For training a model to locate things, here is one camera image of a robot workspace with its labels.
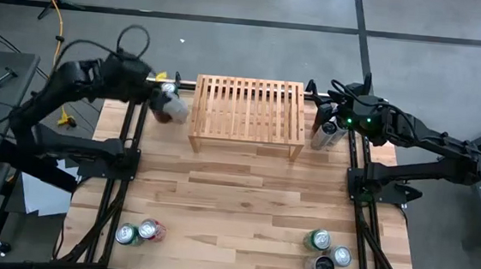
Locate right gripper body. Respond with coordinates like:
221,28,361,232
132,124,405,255
327,86,385,138

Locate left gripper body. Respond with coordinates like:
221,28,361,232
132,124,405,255
132,72,167,112

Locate wooden slatted shelf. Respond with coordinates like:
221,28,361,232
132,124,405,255
186,72,311,163

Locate yellow and black tool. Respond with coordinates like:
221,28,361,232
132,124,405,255
55,106,79,130

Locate black desk support beam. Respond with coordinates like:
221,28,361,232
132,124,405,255
0,139,82,194

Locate silver bar tool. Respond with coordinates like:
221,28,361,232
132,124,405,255
0,66,20,87

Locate white paper sheets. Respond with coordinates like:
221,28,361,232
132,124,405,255
17,154,81,220

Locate grey can with black top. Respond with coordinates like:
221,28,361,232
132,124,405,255
303,254,337,269

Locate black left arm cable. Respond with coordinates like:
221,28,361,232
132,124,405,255
49,17,153,86

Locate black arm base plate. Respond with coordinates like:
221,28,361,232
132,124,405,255
76,145,142,183
345,165,426,208

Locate yellow cable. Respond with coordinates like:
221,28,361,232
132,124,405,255
16,0,68,68

